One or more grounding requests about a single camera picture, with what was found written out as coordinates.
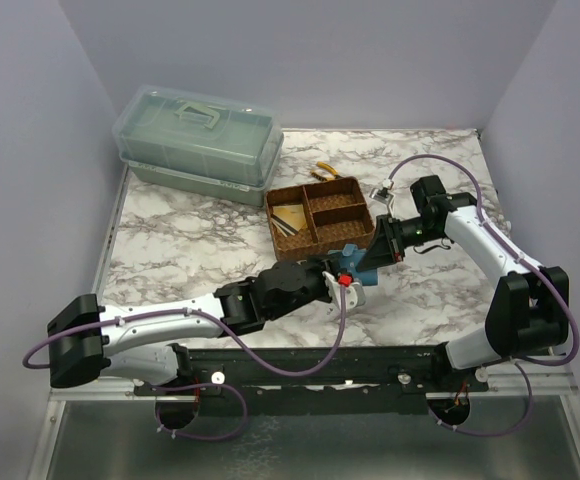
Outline yellow handled pliers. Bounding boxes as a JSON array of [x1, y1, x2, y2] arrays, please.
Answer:
[[310, 162, 341, 182]]

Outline blue leather card holder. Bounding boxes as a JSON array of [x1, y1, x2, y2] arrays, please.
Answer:
[[328, 244, 379, 287]]

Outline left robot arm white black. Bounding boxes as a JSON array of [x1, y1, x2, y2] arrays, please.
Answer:
[[47, 255, 365, 389]]

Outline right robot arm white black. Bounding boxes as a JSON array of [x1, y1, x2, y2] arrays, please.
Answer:
[[357, 175, 569, 371]]

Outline brown woven divided basket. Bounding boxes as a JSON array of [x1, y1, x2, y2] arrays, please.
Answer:
[[265, 177, 374, 260]]

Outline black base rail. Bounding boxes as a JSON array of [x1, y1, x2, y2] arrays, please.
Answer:
[[134, 346, 488, 417]]

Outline green plastic storage box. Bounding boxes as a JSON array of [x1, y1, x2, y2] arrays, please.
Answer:
[[112, 85, 284, 207]]

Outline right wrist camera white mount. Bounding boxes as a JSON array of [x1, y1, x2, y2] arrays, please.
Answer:
[[370, 179, 395, 216]]

